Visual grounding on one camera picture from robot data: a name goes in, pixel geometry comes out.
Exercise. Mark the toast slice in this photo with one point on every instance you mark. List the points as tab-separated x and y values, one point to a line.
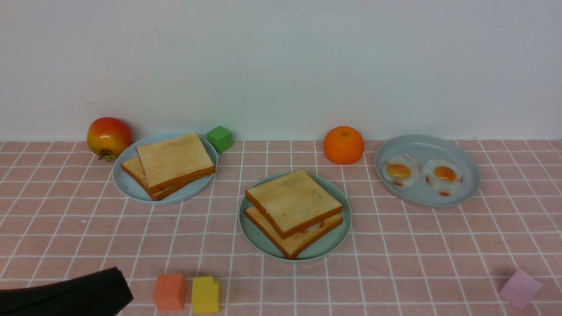
176	161
291	204
134	168
291	246

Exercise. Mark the fried egg toy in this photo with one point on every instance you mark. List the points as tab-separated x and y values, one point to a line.
402	171
444	177
314	228

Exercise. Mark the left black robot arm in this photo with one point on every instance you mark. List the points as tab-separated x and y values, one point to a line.
102	293

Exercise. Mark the green foam cube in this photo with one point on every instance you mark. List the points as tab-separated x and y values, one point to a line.
221	138

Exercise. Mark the orange tangerine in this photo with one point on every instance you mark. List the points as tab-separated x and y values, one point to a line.
343	145

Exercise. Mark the teal center plate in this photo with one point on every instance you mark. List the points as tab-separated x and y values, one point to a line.
319	249

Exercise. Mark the grey egg plate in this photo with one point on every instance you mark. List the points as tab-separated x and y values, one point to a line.
422	148

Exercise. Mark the light blue bread plate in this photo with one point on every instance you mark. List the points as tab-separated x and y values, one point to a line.
131	188

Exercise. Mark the yellow foam block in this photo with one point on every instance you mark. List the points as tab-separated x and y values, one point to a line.
205	295

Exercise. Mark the red yellow apple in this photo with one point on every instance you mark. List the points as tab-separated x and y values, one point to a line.
109	137

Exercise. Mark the orange foam cube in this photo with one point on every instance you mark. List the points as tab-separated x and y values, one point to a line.
170	292

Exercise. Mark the pink checkered tablecloth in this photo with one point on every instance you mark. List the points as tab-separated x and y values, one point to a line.
62	217

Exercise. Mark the pink foam cube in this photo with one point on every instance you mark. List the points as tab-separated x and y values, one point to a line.
520	289

